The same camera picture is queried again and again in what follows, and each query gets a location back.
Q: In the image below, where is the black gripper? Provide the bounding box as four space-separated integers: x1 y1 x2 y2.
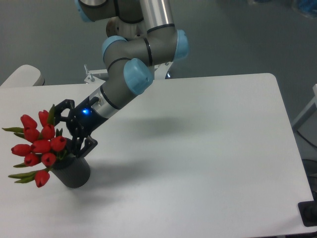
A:
54 96 107 158

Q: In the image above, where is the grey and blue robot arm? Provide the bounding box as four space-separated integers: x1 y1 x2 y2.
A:
54 0 189 157

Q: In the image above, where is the clear bag with blue items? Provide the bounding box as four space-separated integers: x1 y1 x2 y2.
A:
292 0 317 18

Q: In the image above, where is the black device at table edge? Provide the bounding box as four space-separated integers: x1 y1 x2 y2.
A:
298 201 317 227

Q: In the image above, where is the dark grey ribbed vase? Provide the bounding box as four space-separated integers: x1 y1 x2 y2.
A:
52 152 91 188

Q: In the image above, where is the white chair back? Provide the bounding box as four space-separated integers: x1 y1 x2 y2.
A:
0 64 45 88

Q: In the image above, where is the white furniture frame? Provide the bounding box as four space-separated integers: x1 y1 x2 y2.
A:
291 84 317 131

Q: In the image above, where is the red tulip bouquet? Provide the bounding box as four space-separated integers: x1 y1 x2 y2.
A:
3 105 70 188

